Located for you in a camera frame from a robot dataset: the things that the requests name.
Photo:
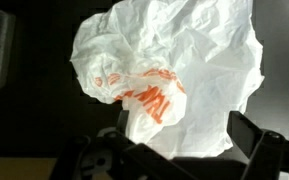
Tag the white plastic bag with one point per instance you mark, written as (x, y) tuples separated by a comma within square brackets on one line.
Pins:
[(179, 67)]

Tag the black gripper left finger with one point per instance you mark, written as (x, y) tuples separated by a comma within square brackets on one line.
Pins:
[(82, 157)]

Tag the large cardboard box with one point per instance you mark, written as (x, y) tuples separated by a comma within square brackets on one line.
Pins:
[(26, 168)]

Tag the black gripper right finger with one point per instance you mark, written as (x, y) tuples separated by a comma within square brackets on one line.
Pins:
[(267, 150)]

